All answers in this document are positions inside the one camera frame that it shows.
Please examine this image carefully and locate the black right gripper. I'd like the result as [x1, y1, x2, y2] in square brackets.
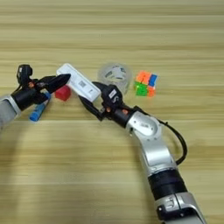
[78, 81, 132, 128]

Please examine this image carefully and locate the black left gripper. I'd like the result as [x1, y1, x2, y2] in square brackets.
[11, 73, 72, 111]

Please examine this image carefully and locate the red cube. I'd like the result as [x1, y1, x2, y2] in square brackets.
[54, 84, 72, 102]

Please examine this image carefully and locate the white rectangular box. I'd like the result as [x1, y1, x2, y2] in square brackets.
[56, 63, 102, 103]

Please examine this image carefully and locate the colourful puzzle cube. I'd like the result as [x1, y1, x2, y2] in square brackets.
[133, 70, 158, 98]

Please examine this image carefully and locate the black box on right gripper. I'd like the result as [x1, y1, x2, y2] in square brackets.
[101, 84, 123, 106]

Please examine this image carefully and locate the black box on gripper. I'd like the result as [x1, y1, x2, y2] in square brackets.
[101, 84, 123, 106]
[17, 64, 33, 84]

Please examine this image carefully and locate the clear tape roll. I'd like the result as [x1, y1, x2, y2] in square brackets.
[97, 61, 133, 95]

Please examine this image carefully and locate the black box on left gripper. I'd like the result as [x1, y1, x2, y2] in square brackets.
[17, 64, 33, 84]

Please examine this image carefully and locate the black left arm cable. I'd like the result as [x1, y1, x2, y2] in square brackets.
[11, 82, 22, 95]

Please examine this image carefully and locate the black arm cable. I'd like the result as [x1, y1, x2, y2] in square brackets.
[157, 118, 188, 166]
[11, 82, 22, 95]

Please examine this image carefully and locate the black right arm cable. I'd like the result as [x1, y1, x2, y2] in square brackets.
[157, 118, 188, 166]

